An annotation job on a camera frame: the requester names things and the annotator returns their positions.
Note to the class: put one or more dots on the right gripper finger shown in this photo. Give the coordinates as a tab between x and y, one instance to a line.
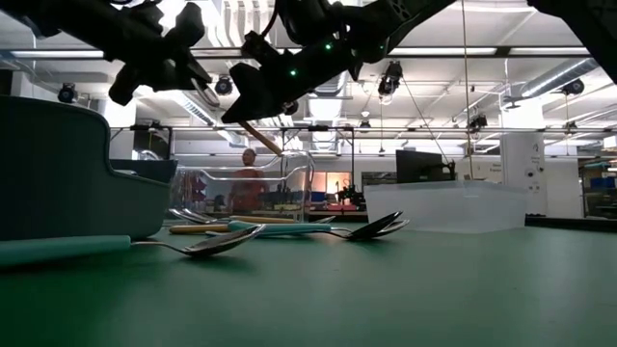
253	94

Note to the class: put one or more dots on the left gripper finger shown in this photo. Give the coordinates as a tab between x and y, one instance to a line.
173	82
195	65

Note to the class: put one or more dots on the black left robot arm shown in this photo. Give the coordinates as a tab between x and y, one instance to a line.
96	29

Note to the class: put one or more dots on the black background robot arm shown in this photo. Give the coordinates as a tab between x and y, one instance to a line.
349	195

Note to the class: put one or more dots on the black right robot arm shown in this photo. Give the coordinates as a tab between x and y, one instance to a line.
385	19

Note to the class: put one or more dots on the black ceiling spotlight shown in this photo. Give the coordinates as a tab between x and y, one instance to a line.
390	79
477	121
223	86
573	87
67	93

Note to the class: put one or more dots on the person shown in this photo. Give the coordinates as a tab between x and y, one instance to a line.
248	185

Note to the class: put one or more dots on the clear plastic bin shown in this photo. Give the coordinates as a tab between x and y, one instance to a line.
289	193

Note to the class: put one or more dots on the grey-blue plastic bin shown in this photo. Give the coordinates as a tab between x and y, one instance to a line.
72	183

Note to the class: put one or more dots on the black monitor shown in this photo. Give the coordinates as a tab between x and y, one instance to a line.
419	166

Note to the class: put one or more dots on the frosted translucent plastic bin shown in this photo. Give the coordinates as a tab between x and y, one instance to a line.
458	207

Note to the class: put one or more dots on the green table mat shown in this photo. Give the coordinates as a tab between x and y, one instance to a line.
308	299

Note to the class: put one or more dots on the white pillar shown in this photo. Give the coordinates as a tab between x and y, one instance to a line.
523	159

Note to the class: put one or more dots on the shelf with blue bins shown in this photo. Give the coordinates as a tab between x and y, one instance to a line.
602	183

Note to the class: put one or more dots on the black overhead frame bar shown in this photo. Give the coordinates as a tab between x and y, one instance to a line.
503	51

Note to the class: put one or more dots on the black background frame rail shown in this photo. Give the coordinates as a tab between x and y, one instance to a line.
530	130

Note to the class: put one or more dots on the silver ceiling duct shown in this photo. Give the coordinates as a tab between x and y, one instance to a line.
554	77

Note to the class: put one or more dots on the black aluminium table frame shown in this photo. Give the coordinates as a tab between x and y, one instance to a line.
569	224

